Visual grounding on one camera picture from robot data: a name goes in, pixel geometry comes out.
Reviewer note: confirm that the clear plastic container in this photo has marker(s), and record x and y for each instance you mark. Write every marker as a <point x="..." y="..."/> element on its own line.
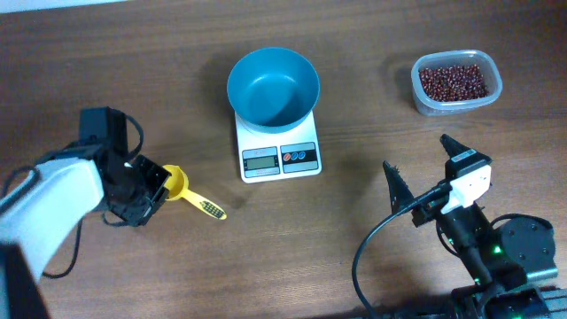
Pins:
<point x="429" y="107"/>

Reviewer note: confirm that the teal plastic bowl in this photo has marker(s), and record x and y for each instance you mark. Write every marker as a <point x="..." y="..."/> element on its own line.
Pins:
<point x="273" y="89"/>

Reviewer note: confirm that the red beans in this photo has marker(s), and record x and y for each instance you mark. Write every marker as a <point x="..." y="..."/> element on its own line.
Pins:
<point x="453" y="83"/>

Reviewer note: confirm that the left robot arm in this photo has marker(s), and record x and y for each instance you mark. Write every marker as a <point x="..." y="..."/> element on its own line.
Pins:
<point x="95" y="173"/>

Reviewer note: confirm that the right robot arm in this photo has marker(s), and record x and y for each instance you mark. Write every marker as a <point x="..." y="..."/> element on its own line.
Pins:
<point x="508" y="258"/>

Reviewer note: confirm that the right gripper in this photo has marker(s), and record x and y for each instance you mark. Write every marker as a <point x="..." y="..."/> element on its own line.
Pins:
<point x="431" y="206"/>

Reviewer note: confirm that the yellow measuring scoop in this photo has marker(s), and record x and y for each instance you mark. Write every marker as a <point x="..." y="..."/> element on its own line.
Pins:
<point x="178" y="184"/>

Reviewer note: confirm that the white digital kitchen scale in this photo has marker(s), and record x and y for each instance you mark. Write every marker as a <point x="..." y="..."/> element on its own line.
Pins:
<point x="267" y="157"/>

